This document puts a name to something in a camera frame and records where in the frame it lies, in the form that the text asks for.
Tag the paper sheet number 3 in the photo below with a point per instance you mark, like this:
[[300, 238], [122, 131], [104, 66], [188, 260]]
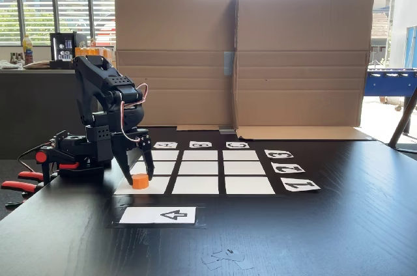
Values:
[[279, 154]]

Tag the orange drink cartons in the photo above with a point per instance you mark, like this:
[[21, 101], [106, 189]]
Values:
[[97, 51]]

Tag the paper sheet number 1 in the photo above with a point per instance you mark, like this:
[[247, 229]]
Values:
[[299, 185]]

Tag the slanted dark metal leg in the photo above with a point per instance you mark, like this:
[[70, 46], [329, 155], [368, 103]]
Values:
[[404, 116]]

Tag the brown cardboard box panel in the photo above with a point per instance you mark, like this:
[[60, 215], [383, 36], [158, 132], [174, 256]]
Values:
[[303, 28], [176, 28]]

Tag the brown paper stack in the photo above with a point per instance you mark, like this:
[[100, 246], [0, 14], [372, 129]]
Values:
[[37, 65]]

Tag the dark grey counter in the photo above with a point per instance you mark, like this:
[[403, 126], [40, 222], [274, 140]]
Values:
[[32, 110]]

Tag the yellow bottle blue label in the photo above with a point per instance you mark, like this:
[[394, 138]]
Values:
[[27, 49]]

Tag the paper sheet number 2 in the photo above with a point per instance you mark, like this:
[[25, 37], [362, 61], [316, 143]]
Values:
[[288, 168]]

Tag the round orange token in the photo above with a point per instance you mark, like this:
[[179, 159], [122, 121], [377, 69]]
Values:
[[140, 181]]

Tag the black mini fridge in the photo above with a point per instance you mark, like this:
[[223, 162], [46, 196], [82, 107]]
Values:
[[65, 49]]

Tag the paper sheet letter B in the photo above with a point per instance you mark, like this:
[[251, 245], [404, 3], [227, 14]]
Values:
[[201, 144]]

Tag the paper sheet letter C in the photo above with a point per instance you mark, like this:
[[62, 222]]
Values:
[[238, 145]]

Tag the window with blinds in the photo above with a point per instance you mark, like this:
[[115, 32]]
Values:
[[39, 12]]

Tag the paper sheet letter A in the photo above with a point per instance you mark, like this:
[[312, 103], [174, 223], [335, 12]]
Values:
[[165, 145]]

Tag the white crumpled cloth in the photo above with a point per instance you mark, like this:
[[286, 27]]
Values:
[[9, 64]]

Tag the black clamp with red knob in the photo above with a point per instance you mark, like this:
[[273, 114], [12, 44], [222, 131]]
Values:
[[40, 157]]

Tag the small dark glass bottle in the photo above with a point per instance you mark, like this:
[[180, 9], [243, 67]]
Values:
[[21, 59], [13, 58]]

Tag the white arrow paper sheet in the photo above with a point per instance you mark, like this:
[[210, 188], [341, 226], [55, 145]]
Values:
[[140, 215]]

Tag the blue foosball table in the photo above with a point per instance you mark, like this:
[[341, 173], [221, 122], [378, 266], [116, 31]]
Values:
[[391, 84]]

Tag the clear tape scraps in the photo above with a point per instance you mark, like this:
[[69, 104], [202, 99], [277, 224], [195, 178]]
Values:
[[228, 256]]

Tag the white grid with black tape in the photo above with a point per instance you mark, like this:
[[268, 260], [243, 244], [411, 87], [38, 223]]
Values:
[[198, 167]]

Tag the grey duct tape strip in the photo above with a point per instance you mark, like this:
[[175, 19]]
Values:
[[227, 131], [229, 62]]

